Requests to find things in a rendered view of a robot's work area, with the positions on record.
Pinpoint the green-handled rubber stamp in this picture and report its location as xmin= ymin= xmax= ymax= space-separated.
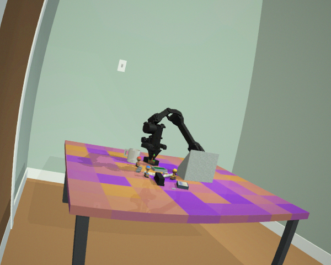
xmin=148 ymin=154 xmax=155 ymax=165

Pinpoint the white mug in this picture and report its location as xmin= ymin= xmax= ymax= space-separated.
xmin=124 ymin=149 xmax=141 ymax=163

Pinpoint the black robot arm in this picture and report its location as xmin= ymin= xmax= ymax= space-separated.
xmin=141 ymin=108 xmax=205 ymax=152

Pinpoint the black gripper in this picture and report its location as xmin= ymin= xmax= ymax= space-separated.
xmin=141 ymin=134 xmax=167 ymax=161

